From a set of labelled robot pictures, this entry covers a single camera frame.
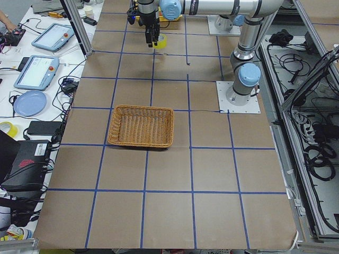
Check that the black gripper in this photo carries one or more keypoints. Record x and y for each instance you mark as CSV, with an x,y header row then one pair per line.
x,y
149,21

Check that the yellow tape roll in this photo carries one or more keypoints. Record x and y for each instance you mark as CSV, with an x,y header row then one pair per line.
x,y
161,43
9,128

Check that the yellow tape roll on desk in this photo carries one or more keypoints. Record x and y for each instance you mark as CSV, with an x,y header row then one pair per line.
x,y
9,128

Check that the person hand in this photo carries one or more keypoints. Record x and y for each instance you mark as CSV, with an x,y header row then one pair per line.
x,y
6,24

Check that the black small adapter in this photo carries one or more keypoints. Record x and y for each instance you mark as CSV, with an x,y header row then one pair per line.
x,y
90,21

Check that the white cup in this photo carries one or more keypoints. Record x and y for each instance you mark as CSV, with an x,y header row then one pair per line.
x,y
89,11

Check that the brown wicker basket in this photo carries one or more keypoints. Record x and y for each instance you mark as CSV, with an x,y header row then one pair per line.
x,y
141,126

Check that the upper blue teach pendant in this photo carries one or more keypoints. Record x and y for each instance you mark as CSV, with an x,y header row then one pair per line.
x,y
54,37

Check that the blue teach pendant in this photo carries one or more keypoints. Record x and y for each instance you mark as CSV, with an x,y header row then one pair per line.
x,y
54,37
37,73

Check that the lower blue teach pendant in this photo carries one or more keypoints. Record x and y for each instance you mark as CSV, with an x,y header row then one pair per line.
x,y
37,73

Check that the black cloth bundle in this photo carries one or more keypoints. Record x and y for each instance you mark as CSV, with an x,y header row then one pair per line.
x,y
281,38

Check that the black electronics box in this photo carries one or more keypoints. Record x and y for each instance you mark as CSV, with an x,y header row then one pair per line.
x,y
12,38

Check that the blue plate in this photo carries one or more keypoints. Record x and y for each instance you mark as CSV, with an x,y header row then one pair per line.
x,y
30,103

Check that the black power adapter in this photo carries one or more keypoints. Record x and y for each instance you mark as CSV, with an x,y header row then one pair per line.
x,y
43,128

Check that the black computer box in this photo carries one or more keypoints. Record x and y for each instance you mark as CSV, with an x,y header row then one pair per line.
x,y
23,163

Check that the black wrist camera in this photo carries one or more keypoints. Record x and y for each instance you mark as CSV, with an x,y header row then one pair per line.
x,y
132,13

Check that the aluminium frame post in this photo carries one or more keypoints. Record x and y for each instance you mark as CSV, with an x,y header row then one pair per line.
x,y
77,25

